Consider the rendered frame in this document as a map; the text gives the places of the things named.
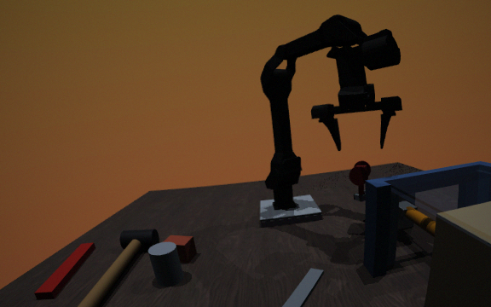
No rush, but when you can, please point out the grey cylinder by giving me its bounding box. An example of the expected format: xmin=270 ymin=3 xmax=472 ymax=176
xmin=148 ymin=242 xmax=184 ymax=287

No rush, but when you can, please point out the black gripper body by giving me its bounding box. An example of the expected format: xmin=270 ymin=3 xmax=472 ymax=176
xmin=311 ymin=72 xmax=402 ymax=120

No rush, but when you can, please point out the black mallet with wooden handle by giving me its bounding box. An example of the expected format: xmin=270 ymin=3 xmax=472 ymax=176
xmin=78 ymin=229 xmax=159 ymax=307

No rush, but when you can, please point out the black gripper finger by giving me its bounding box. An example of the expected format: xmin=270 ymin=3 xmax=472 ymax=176
xmin=319 ymin=118 xmax=341 ymax=151
xmin=380 ymin=113 xmax=396 ymax=149

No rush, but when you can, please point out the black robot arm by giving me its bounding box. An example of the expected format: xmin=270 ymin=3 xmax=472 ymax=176
xmin=260 ymin=14 xmax=401 ymax=210

